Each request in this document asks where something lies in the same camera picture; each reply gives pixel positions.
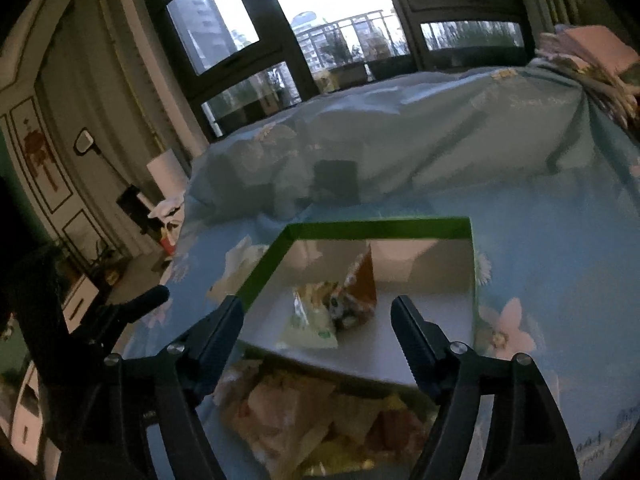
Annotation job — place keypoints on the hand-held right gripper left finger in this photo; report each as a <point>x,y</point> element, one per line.
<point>225,347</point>

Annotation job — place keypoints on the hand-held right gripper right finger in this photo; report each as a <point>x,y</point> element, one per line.
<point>412,350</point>

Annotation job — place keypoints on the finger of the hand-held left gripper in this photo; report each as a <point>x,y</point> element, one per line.
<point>142,302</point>

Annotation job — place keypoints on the brown triangular snack packet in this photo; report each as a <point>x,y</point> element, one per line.
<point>362,280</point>

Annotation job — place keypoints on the white green snack packet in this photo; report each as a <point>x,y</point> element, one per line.
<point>310,331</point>

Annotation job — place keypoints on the pile of mixed packets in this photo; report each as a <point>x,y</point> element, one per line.
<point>310,410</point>

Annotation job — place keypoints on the green cardboard box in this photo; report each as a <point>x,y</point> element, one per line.
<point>375,227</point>

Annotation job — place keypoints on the white drawer cabinet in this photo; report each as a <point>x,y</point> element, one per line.
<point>77,302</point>

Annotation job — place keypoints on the red bag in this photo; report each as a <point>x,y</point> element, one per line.
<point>168,237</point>

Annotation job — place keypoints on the black stand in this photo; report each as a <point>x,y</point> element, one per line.
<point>131,205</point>

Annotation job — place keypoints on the white plastic bag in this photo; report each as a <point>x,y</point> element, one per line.
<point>167,207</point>

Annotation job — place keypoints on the blue floral bed sheet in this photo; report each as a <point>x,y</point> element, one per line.
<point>550,285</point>

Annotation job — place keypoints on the black rimmed lamp head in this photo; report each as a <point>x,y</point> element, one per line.
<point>85,141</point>

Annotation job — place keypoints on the blue floral folded duvet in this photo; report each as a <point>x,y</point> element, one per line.
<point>400,135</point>

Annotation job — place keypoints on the dark framed window door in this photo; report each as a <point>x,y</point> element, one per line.
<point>235,75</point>
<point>470,10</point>

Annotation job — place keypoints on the pale balcony planter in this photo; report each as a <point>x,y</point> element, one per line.
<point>347,75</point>

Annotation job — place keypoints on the dark balcony planter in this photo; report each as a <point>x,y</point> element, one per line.
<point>395,66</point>

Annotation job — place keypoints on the balcony railing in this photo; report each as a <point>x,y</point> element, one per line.
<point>350,25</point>

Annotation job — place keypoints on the stack of folded clothes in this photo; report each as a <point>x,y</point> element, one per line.
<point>595,47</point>

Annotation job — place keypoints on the brown wall decoration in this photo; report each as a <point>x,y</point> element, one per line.
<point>36,147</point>

